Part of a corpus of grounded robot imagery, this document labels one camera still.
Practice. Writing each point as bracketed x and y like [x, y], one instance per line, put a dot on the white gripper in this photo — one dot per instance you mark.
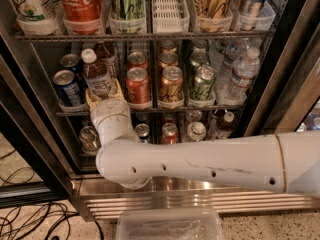
[106, 110]

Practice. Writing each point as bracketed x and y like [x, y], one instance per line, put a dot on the brown drink plastic bottle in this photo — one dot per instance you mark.
[97, 87]

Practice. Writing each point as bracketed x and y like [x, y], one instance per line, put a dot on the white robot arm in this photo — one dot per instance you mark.
[284, 163]

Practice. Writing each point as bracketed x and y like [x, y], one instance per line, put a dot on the brown bottle behind front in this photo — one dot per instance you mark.
[106, 64]

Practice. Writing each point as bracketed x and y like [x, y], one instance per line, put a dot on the stainless steel fridge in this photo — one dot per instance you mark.
[45, 136]

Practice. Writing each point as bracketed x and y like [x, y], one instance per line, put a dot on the clear bottom bottle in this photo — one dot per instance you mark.
[196, 131]

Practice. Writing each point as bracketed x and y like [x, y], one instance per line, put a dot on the brown bottom bottle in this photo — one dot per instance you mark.
[221, 125]

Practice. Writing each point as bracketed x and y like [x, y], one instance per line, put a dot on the rear clear water bottle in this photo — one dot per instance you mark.
[231, 49]

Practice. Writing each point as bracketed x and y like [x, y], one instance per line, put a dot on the clear water bottle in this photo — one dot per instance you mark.
[231, 49]
[245, 69]

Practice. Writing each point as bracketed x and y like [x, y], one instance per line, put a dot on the orange top shelf can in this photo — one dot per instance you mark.
[211, 14]

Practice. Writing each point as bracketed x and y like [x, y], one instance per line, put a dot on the front clear water bottle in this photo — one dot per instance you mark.
[245, 69]

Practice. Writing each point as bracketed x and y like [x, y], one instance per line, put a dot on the blue front soda can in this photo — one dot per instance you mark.
[68, 88]

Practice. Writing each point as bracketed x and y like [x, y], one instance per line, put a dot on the blue soda can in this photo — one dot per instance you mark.
[68, 88]
[74, 63]

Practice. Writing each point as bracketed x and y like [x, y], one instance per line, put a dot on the red front cola can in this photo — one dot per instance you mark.
[138, 85]

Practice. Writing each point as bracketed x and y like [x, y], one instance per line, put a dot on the blue rear soda can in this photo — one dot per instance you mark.
[74, 63]

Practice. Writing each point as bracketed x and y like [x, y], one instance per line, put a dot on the red rear cola can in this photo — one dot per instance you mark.
[137, 59]

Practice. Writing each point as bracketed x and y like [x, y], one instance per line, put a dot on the blue bottom front can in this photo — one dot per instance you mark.
[143, 132]

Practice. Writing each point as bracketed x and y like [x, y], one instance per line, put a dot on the orange front drink can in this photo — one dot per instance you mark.
[171, 85]

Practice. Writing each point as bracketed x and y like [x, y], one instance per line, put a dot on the orange drink can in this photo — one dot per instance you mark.
[168, 46]
[167, 59]
[171, 85]

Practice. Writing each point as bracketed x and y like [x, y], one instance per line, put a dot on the orange middle drink can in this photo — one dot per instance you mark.
[167, 59]

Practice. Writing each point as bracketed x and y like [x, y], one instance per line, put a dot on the red bottom front can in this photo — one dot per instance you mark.
[169, 133]

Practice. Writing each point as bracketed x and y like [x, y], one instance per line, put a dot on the orange rear drink can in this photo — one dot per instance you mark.
[168, 46]

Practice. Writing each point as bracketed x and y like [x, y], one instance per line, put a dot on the red coca cola can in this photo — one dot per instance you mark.
[81, 12]

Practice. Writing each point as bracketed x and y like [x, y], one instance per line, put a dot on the green front drink can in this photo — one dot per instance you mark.
[202, 83]

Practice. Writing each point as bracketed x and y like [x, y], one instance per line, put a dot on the green drink can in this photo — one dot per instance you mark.
[196, 59]
[200, 45]
[202, 83]

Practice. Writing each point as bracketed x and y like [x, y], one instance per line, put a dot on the green middle drink can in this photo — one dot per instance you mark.
[196, 59]

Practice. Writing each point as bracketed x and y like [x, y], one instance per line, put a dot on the empty white plastic tray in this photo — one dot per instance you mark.
[170, 16]

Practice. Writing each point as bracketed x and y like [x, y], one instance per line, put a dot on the green rear drink can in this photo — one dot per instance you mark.
[200, 45]

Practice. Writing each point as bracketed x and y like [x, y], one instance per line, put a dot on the white 7up can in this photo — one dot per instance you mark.
[35, 10]

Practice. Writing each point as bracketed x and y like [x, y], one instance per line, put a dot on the clear plastic bin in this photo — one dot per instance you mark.
[170, 224]

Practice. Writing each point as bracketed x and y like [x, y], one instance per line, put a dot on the silver blue top can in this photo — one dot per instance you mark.
[249, 11]

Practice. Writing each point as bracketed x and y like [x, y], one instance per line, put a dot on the purple can behind glass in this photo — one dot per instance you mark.
[312, 122]

